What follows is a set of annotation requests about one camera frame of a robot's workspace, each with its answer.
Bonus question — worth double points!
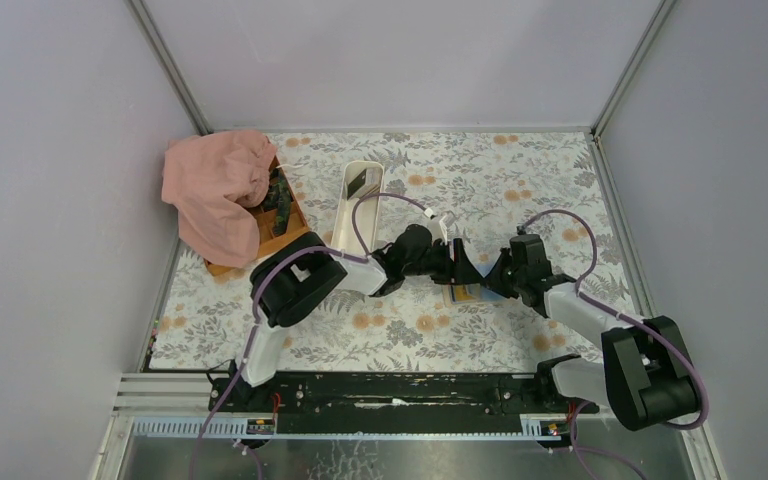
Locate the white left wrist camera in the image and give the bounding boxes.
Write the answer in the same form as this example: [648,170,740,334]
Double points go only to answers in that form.
[425,209,456,246]

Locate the slotted aluminium cable duct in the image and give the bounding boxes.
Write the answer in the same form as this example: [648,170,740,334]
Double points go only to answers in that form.
[133,414,569,442]

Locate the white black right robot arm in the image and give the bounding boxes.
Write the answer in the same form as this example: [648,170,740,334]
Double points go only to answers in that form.
[484,234,710,431]

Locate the pink crumpled cloth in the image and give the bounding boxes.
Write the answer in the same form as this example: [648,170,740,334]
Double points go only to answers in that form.
[161,130,277,268]

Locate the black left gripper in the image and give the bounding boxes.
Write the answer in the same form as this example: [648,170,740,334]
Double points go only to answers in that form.
[399,235,481,283]

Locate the orange wooden organizer tray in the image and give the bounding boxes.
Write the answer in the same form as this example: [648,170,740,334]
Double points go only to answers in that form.
[203,156,313,277]

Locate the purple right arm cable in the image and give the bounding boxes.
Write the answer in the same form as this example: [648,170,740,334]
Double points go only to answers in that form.
[517,209,711,480]

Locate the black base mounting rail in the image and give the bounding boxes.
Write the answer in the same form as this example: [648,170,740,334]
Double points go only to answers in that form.
[208,371,581,426]

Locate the orange yellow credit card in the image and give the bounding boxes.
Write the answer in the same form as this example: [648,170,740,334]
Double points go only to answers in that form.
[449,284,481,304]

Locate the long white plastic tray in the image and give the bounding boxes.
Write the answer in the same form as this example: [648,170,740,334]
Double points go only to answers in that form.
[330,160,384,256]

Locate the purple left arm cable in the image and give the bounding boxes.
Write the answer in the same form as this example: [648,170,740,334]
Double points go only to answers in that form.
[187,192,435,480]

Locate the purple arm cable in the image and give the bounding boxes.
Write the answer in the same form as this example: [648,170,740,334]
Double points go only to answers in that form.
[517,209,711,480]
[187,192,435,480]

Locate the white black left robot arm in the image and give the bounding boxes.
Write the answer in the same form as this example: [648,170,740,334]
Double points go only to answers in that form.
[231,224,484,411]

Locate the dark green items in organizer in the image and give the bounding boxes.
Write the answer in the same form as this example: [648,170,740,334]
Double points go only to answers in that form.
[261,168,293,236]

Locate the floral patterned table mat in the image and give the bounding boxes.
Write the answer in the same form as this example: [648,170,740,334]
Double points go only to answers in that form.
[147,132,634,372]

